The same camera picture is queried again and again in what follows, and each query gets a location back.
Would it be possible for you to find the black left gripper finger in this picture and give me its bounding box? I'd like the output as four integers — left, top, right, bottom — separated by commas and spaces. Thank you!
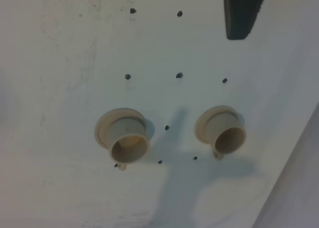
224, 0, 264, 40

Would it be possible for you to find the beige near cup saucer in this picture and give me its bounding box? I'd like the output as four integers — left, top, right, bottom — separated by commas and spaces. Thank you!
194, 105, 239, 144

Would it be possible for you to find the beige cup saucer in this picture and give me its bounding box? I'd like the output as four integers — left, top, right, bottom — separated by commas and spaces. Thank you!
94, 108, 146, 150
194, 105, 239, 144

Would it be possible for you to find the beige near teacup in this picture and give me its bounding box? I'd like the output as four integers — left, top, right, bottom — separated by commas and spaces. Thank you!
205, 113, 246, 160

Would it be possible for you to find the beige teacup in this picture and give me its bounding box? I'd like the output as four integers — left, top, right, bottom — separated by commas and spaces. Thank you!
107, 117, 151, 171
205, 113, 246, 160

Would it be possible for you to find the beige far teacup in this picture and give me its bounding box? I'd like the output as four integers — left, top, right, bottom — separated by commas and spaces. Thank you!
107, 117, 151, 171

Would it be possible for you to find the beige far cup saucer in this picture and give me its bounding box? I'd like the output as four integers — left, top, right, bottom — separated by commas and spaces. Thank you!
94, 108, 146, 150

